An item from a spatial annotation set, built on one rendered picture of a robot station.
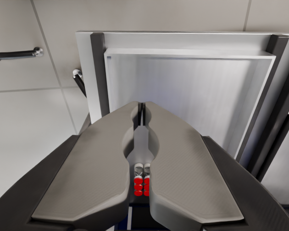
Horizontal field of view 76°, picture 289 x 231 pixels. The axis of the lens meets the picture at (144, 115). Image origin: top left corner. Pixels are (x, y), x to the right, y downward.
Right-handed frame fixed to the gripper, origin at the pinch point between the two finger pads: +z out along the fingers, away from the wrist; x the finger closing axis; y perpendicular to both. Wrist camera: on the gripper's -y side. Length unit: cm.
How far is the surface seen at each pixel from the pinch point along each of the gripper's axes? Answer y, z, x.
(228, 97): 10.4, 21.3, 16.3
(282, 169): 30, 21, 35
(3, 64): 33, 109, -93
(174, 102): 11.5, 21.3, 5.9
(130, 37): -0.3, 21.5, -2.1
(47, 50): 23, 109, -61
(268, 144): 20.4, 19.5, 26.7
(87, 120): 54, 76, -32
